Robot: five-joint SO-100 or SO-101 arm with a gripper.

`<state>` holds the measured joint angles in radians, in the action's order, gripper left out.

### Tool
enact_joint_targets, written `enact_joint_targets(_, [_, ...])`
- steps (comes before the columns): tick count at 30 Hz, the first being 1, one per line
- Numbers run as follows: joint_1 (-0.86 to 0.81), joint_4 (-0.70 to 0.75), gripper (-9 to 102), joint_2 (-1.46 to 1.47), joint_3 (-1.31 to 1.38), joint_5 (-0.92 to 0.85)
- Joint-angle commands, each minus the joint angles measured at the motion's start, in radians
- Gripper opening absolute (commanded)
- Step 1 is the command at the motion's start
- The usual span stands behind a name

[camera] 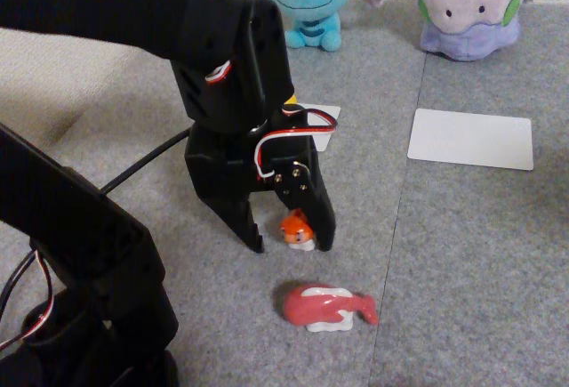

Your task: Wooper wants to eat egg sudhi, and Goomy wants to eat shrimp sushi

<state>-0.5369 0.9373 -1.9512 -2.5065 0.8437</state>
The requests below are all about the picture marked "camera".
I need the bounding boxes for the red white black servo cable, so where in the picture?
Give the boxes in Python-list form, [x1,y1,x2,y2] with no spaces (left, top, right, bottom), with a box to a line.
[205,60,235,85]
[255,105,341,180]
[0,251,57,352]

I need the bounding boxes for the white blank card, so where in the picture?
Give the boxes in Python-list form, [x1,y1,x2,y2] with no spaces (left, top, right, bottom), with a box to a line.
[306,104,342,153]
[407,108,534,172]

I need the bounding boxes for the orange shrimp sushi figure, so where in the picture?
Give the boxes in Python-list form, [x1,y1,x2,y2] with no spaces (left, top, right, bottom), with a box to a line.
[278,208,317,251]

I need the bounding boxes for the black camera cable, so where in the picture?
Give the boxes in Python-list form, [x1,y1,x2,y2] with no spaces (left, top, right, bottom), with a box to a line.
[100,127,193,196]

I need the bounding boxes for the purple Goomy plush toy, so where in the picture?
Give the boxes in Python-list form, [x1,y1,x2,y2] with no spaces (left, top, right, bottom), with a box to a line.
[409,0,533,62]

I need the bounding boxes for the grey carpet tile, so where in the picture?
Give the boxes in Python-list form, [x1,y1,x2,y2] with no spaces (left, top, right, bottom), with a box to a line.
[0,0,430,387]
[371,2,569,387]

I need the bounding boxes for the red tuna sushi figure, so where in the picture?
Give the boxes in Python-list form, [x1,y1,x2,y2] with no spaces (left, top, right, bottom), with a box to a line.
[282,283,381,334]

